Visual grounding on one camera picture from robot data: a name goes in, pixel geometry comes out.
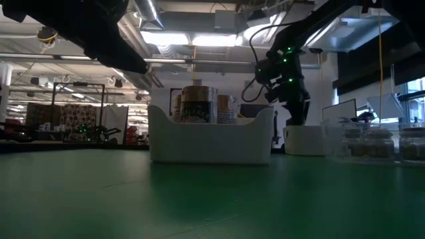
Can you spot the white plastic bin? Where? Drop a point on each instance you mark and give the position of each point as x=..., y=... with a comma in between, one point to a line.
x=303, y=141
x=209, y=142

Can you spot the large spiral ceiling duct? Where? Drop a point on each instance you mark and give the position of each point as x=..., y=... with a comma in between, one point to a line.
x=133, y=36

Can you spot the white angled shade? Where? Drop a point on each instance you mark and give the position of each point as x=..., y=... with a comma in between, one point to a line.
x=386, y=104

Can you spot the patterned wall panel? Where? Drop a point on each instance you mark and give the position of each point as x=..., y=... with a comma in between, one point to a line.
x=71, y=114

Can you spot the black tripod stand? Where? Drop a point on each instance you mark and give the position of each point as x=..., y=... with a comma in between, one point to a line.
x=277, y=129

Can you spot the black station frame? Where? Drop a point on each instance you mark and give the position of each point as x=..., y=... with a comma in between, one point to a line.
x=171, y=99
x=79, y=84

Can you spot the black monitor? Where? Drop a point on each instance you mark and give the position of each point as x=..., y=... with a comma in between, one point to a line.
x=252, y=110

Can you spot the green table mat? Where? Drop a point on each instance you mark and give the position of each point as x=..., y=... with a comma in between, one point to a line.
x=212, y=199

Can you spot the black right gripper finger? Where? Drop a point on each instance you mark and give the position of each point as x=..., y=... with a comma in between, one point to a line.
x=299, y=114

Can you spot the white post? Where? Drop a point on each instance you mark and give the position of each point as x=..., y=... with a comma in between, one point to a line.
x=5, y=86

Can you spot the whiteboard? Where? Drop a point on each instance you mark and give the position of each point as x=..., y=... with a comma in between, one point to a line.
x=338, y=113

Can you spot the short spiral ceiling duct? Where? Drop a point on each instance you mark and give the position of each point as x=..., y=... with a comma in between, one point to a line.
x=147, y=11

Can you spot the clear plastic bin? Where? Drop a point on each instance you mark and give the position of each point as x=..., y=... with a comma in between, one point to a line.
x=332, y=146

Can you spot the silver rectangular duct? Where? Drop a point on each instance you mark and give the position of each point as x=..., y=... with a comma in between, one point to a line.
x=352, y=33

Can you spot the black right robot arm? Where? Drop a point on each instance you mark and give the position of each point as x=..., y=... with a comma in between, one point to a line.
x=318, y=23

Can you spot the ceiling light panel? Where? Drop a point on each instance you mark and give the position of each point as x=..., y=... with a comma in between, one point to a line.
x=166, y=38

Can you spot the horizontal ceiling pipe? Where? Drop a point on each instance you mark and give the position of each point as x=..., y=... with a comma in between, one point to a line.
x=216, y=62

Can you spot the grey junction box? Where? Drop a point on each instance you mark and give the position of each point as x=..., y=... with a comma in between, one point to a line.
x=225, y=20

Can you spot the window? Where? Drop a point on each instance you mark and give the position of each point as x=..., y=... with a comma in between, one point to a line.
x=416, y=99

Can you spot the white banner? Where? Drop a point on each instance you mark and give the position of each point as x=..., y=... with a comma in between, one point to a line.
x=116, y=119

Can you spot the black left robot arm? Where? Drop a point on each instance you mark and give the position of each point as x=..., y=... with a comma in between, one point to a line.
x=66, y=20

